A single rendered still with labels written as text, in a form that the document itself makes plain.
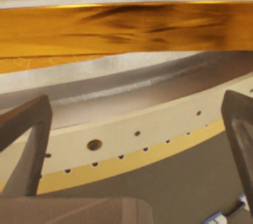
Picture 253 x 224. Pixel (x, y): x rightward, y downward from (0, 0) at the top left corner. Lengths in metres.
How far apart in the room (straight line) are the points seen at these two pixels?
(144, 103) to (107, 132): 0.05
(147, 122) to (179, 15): 0.10
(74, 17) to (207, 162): 0.27
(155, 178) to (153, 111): 0.13
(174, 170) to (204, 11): 0.21
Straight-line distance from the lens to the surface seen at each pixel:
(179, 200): 0.35
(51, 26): 0.22
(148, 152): 0.30
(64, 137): 0.20
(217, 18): 0.22
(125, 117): 0.20
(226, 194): 0.41
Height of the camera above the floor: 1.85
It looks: 36 degrees down
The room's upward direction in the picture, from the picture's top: 2 degrees counter-clockwise
